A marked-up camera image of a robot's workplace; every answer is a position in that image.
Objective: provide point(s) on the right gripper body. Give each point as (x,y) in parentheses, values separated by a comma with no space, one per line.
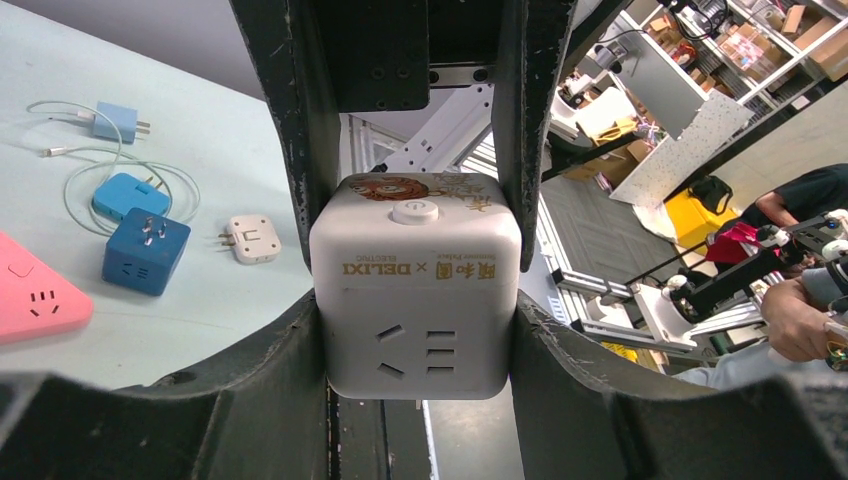
(390,55)

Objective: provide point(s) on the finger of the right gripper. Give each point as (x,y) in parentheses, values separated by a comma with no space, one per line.
(532,43)
(286,50)

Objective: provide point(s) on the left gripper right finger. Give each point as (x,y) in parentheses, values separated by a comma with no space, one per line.
(583,412)

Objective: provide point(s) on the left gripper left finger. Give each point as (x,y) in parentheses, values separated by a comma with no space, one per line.
(255,410)

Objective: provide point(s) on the white cube socket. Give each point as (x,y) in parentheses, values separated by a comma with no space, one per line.
(416,278)

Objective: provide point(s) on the person's hand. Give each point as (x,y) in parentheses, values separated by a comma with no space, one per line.
(797,328)

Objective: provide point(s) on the white flat adapter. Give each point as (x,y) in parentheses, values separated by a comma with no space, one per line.
(252,238)

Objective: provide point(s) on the dark blue cube socket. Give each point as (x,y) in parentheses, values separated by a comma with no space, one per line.
(144,251)

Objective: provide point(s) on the light blue flat adapter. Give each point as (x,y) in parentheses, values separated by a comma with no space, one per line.
(123,192)

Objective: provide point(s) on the pink triangular power strip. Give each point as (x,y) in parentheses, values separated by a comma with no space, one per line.
(36,301)

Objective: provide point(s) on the aluminium frame rail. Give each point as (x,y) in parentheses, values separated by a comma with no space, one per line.
(443,142)

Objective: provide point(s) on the small blue wall charger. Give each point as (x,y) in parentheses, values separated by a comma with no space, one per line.
(118,123)

